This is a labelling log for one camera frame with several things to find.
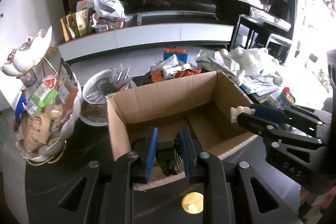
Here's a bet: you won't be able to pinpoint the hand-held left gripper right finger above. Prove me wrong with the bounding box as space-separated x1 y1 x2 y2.
180 126 280 224

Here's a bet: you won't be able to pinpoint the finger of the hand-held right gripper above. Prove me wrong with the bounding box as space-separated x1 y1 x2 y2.
249 104 329 136
237 112 323 148

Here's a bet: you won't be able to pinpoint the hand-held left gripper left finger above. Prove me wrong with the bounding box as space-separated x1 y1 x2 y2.
58 126 158 224

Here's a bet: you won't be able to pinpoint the dark green toy truck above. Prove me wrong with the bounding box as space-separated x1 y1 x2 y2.
156 139 184 177

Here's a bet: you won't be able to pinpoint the white bear figure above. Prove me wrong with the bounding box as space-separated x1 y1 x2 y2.
230 106 256 123

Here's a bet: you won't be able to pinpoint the brown cardboard box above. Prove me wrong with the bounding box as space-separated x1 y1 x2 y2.
105 70 259 191

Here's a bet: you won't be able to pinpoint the black marble desktop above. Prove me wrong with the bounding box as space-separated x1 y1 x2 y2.
25 74 302 224

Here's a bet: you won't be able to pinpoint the green red toy boat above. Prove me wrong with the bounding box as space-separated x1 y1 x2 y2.
278 87 297 106

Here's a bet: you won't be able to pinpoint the yellow cup with straw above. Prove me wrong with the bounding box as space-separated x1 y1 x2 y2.
182 193 204 213

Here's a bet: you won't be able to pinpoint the white plush toy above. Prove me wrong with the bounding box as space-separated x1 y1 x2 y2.
218 47 284 85

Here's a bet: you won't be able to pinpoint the white round bowl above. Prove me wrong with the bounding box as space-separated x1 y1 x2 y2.
82 69 137 126

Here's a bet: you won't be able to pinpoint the grey plastic bag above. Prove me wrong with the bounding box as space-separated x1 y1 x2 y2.
196 49 246 77

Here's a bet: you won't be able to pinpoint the orange snack packet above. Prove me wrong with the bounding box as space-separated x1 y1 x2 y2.
175 69 202 79

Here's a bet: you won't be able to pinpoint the pile of clear plastic packets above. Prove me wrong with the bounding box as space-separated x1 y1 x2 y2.
87 63 137 119

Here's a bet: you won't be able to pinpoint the small white box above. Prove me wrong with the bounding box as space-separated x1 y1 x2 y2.
162 64 191 80

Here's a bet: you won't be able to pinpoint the blue orange carton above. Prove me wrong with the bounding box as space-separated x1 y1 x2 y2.
163 49 187 63

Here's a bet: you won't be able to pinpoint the pile of snack packets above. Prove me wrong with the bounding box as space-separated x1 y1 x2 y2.
14 74 79 153

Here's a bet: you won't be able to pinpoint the white low television cabinet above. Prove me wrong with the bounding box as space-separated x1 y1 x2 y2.
58 21 235 63

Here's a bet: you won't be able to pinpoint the clear wrapped snack packages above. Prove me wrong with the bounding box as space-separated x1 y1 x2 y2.
92 17 125 33

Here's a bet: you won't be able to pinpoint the standing snack pouches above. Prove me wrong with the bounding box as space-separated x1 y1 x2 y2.
60 8 90 42

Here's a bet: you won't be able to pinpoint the white plastic bag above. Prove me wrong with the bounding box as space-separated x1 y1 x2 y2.
91 0 126 21

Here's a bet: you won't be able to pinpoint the white shell tiered snack stand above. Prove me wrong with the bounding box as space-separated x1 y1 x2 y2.
1 26 82 165

